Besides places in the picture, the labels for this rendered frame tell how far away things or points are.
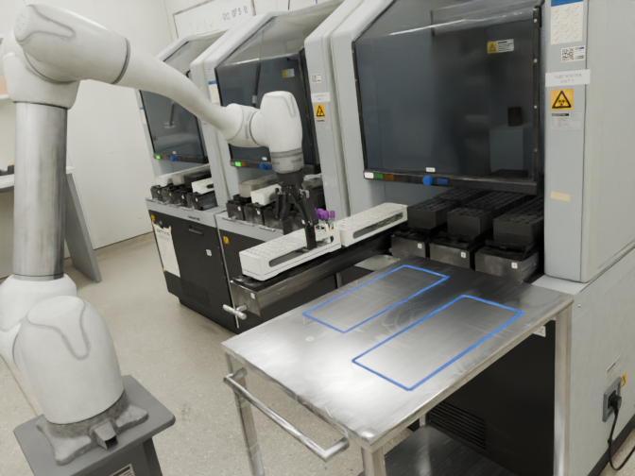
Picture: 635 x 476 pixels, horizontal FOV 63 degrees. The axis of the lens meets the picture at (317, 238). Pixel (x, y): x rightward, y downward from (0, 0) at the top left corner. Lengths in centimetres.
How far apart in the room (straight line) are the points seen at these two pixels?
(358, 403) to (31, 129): 86
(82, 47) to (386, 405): 84
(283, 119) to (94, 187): 363
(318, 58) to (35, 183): 103
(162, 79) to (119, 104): 377
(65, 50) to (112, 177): 386
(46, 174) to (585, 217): 123
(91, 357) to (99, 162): 388
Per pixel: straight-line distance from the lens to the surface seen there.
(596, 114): 136
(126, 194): 498
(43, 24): 111
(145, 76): 117
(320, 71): 186
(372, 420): 83
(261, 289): 138
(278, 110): 138
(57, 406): 114
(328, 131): 187
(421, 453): 159
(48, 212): 124
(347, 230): 155
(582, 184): 138
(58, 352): 108
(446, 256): 153
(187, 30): 492
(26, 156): 125
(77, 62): 112
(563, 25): 135
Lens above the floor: 134
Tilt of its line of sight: 18 degrees down
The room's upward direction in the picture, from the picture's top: 8 degrees counter-clockwise
